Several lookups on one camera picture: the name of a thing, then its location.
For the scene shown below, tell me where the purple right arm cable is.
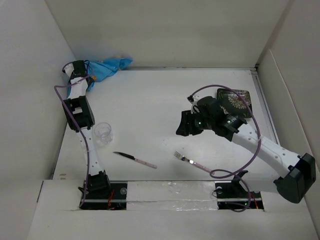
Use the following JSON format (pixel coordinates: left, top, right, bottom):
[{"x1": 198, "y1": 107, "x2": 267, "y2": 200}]
[{"x1": 188, "y1": 84, "x2": 262, "y2": 212}]

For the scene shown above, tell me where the black floral square plate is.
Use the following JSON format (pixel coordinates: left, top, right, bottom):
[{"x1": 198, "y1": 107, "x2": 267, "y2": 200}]
[{"x1": 216, "y1": 88, "x2": 252, "y2": 119}]

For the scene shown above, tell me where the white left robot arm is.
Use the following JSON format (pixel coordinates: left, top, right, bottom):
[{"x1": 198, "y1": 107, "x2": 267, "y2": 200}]
[{"x1": 62, "y1": 60, "x2": 112, "y2": 199}]

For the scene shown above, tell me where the clear plastic cup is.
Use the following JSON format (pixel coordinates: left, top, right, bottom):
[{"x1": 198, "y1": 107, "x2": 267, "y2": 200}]
[{"x1": 94, "y1": 122, "x2": 113, "y2": 144}]

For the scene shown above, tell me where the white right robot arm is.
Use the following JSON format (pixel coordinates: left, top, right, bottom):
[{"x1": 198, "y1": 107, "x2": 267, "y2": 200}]
[{"x1": 176, "y1": 95, "x2": 316, "y2": 204}]

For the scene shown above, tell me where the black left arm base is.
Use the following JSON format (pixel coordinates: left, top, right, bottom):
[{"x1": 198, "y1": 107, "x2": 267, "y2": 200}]
[{"x1": 80, "y1": 181, "x2": 128, "y2": 211}]

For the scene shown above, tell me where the blue space print cloth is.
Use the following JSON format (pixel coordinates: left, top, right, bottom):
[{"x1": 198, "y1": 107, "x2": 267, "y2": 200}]
[{"x1": 84, "y1": 57, "x2": 133, "y2": 92}]

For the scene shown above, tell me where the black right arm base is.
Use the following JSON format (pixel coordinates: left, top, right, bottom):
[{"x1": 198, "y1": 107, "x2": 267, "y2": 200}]
[{"x1": 211, "y1": 181, "x2": 264, "y2": 211}]

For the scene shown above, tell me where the pink handled fork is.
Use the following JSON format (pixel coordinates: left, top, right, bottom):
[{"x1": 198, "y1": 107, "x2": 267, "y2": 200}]
[{"x1": 173, "y1": 151, "x2": 212, "y2": 173}]

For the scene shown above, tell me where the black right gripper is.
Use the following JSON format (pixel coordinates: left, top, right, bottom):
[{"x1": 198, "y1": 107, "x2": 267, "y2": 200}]
[{"x1": 175, "y1": 109, "x2": 214, "y2": 137}]

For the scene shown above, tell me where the pink handled knife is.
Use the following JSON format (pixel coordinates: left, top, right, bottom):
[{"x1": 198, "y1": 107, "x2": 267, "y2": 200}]
[{"x1": 113, "y1": 151, "x2": 158, "y2": 169}]

